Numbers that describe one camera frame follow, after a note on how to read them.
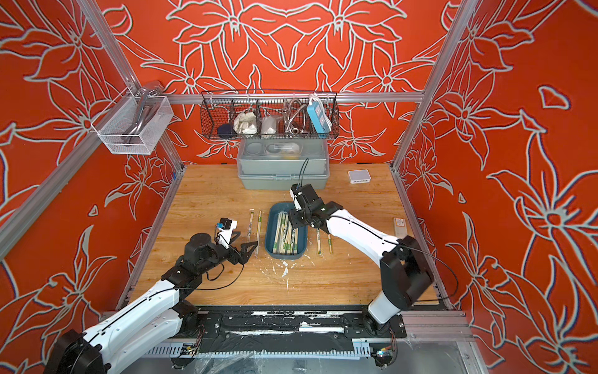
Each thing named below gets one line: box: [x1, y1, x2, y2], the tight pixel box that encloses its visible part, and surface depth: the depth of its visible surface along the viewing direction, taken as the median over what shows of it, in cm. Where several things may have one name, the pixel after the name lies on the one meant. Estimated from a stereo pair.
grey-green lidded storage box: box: [236, 138, 331, 191], surface depth 103 cm
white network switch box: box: [348, 169, 372, 184], surface depth 116 cm
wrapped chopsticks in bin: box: [272, 211, 299, 255], surface depth 94 cm
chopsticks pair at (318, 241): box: [316, 227, 322, 257], surface depth 94 cm
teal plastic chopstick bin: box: [264, 201, 309, 261], surface depth 92 cm
